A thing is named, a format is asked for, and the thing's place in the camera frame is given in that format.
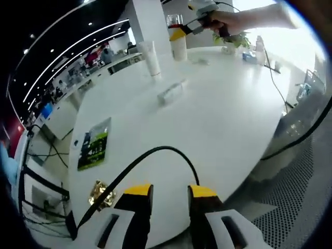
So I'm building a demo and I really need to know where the white red-banded skincare bottle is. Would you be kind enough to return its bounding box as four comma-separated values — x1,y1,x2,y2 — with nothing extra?
156,78,188,106
165,13,188,62

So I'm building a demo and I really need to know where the white-framed red monitor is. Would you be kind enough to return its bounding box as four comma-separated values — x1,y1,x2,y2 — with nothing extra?
5,114,26,146

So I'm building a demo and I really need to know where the tall bottle with reddish top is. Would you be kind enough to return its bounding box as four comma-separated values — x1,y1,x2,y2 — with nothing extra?
255,35,266,65

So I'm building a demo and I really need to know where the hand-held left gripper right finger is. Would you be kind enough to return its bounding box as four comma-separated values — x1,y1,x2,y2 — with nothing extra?
188,184,263,249

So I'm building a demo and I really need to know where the black cable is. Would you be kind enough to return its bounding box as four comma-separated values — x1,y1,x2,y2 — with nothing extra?
214,0,296,109
260,97,332,161
77,146,201,236

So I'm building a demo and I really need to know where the red wall screen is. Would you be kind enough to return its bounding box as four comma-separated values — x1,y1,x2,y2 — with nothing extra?
85,48,103,64

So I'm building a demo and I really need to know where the long white counter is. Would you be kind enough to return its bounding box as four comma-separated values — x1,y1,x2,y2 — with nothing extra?
38,51,145,141

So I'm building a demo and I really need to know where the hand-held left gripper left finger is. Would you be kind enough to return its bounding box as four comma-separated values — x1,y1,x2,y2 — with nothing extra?
85,183,154,249

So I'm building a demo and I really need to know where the blue item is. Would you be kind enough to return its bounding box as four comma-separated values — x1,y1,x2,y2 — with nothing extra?
242,51,258,62

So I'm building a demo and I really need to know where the green potted plant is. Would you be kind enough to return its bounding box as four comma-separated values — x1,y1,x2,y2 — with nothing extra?
212,30,253,49

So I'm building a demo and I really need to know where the blue box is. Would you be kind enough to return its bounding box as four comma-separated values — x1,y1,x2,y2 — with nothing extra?
40,103,54,120

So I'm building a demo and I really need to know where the grey office chair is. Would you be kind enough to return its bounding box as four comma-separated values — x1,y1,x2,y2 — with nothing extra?
297,68,326,102

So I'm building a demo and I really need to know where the white skincare tube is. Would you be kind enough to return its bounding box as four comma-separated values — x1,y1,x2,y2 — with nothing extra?
136,40,163,81

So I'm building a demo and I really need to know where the green foil packet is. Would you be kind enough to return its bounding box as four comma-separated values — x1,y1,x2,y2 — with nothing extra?
76,116,113,172

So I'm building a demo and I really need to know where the white plant pot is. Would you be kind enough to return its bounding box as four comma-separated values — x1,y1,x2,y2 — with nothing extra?
220,45,236,56

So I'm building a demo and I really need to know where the person's right hand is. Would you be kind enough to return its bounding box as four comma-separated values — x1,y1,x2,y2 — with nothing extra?
204,9,251,37

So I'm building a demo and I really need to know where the gold foil wrapper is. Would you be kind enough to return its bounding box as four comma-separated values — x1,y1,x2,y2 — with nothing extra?
89,179,119,209

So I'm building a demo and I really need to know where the perforated metal chair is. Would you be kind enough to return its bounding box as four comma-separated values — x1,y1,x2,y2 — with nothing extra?
225,134,321,249

